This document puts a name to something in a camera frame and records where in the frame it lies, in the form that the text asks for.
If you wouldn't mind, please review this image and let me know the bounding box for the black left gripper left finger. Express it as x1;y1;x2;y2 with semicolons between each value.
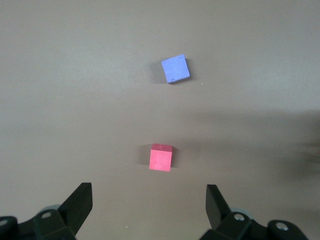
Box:
0;182;94;240

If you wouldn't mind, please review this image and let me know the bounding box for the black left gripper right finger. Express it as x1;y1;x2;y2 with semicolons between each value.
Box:
199;184;307;240

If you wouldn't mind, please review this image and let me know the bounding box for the red foam cube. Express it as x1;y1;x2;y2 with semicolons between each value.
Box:
149;143;174;173

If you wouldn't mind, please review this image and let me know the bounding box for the purple foam cube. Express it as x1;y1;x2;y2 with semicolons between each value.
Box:
160;53;191;85

